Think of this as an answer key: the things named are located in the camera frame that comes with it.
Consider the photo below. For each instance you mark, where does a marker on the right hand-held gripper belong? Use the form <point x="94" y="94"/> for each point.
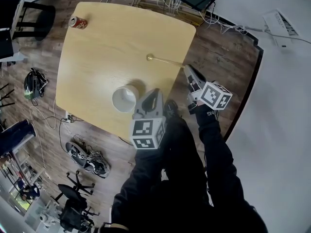
<point x="213" y="96"/>

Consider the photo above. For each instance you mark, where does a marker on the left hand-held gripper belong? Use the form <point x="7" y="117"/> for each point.
<point x="143" y="130"/>

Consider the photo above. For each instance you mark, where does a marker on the white mug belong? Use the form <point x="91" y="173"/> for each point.
<point x="124" y="101"/>

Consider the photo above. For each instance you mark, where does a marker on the small gold spoon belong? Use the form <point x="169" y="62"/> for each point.
<point x="150" y="56"/>

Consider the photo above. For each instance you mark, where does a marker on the person's left forearm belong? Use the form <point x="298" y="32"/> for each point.
<point x="145" y="166"/>

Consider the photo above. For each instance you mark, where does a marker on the person's right forearm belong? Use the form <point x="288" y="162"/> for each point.
<point x="213" y="142"/>

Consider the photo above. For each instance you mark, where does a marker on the person's black shoe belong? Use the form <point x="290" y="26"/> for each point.
<point x="171" y="107"/>

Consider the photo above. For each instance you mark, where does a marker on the person's black clothed body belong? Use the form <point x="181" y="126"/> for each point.
<point x="182" y="178"/>

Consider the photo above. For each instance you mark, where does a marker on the pile of gripper gear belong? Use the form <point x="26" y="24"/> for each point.
<point x="87" y="159"/>

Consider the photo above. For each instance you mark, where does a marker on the white power strip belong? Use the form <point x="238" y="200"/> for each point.
<point x="68" y="117"/>

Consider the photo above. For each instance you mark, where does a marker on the brown cardboard box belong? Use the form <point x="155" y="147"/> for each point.
<point x="155" y="5"/>

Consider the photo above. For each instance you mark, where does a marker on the red soda can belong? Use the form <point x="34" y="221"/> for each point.
<point x="77" y="22"/>

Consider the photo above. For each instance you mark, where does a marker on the green and black backpack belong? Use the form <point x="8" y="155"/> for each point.
<point x="31" y="87"/>

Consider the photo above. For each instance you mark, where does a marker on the black office chair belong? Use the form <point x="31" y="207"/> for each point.
<point x="73" y="207"/>

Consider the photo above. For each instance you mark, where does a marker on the white chair with black legs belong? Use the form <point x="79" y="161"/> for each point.
<point x="7" y="97"/>

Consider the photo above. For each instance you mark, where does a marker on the white open wall panel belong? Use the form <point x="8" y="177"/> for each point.
<point x="281" y="29"/>

